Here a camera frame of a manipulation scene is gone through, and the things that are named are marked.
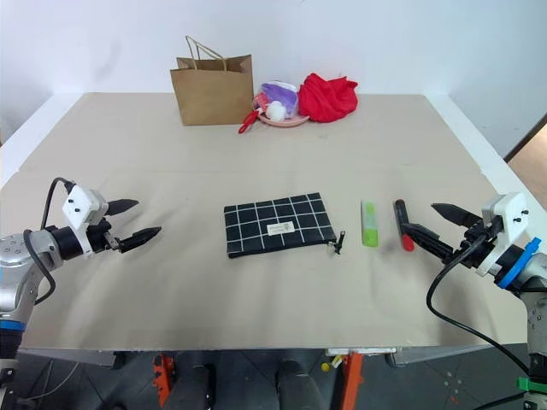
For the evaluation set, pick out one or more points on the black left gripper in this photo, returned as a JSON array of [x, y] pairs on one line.
[[100, 237]]

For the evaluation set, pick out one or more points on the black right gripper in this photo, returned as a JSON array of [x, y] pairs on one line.
[[476, 245]]

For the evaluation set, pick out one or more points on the black marker with red cap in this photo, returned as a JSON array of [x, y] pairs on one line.
[[402, 218]]

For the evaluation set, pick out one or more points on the green highlighter marker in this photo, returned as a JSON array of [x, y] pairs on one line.
[[370, 224]]

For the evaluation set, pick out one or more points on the black grid pencil pouch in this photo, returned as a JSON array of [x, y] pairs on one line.
[[273, 224]]

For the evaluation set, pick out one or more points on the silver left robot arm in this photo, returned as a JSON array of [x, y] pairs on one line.
[[17, 273]]

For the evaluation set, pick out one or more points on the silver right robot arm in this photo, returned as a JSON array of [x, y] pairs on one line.
[[534, 290]]

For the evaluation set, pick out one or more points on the brown wooden door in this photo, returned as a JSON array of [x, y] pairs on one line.
[[530, 154]]

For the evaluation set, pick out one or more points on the white strip under table edge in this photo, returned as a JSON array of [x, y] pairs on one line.
[[363, 351]]

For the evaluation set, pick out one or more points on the brown paper bag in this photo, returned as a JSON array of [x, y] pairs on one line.
[[211, 96]]

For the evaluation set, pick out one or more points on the red plastic clip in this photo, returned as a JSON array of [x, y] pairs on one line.
[[248, 121]]

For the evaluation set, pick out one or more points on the orange metal stand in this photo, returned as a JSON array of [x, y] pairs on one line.
[[163, 378], [352, 380]]

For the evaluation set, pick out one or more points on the red cloth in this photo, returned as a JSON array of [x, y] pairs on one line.
[[327, 100]]

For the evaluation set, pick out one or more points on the pink red small packet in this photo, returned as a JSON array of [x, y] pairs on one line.
[[260, 102]]

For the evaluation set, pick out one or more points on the dark rounded shape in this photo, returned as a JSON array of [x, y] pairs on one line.
[[190, 388], [299, 386]]

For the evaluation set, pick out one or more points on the small yellow ball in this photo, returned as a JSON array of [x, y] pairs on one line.
[[325, 367]]

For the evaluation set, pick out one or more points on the pink plate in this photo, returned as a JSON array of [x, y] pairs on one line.
[[284, 123]]

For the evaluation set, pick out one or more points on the white fluffy ball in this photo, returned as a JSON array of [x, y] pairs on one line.
[[276, 110]]

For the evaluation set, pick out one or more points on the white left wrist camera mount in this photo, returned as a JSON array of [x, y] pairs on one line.
[[79, 205]]

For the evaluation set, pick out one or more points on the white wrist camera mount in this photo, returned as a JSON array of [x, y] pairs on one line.
[[510, 213], [79, 205]]

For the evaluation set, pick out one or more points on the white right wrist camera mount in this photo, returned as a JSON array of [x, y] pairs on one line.
[[510, 213]]

